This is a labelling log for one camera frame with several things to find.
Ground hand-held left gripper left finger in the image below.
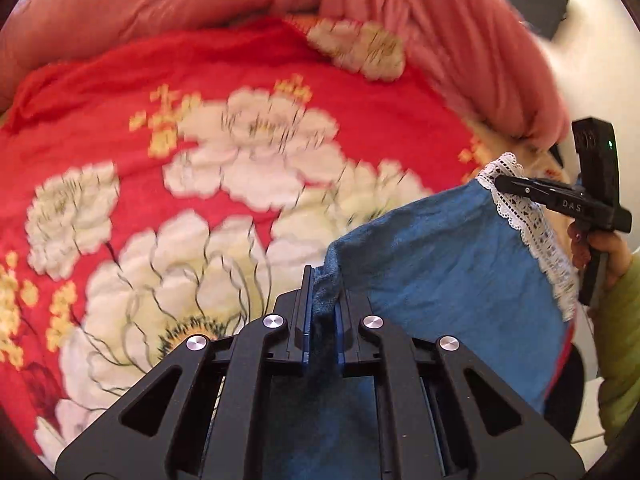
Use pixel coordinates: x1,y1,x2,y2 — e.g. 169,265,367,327
55,265,314,480

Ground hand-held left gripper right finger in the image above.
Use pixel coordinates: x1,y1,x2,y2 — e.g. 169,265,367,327
335,291,587,480

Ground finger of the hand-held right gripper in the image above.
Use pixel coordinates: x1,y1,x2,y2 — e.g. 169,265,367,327
491,174,551,207

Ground blue denim pants lace trim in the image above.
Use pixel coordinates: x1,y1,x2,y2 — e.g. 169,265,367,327
262,152,581,480

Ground person's right forearm green sleeve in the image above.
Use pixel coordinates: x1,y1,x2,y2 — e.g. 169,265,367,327
594,250,640,450

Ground person's right hand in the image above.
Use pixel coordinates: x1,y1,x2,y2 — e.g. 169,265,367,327
567,221,636,318

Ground red floral blanket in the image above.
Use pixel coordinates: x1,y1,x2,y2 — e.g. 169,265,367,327
0,15,576,471

